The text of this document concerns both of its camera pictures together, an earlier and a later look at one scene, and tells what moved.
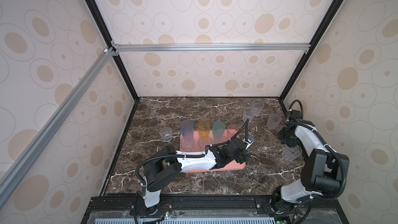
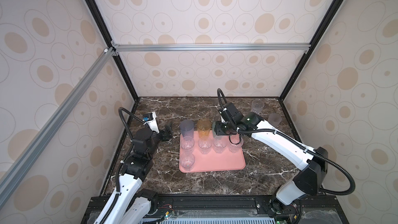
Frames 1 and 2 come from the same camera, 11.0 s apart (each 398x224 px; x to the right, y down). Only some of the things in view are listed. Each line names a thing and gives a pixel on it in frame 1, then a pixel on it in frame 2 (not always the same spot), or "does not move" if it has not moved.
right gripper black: x=282 y=135 to x=218 y=131
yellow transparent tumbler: x=203 y=126 does not move
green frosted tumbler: x=218 y=128 does not move
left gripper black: x=242 y=158 to x=167 y=136
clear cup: x=256 y=107 does not move
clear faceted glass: x=186 y=145 does not move
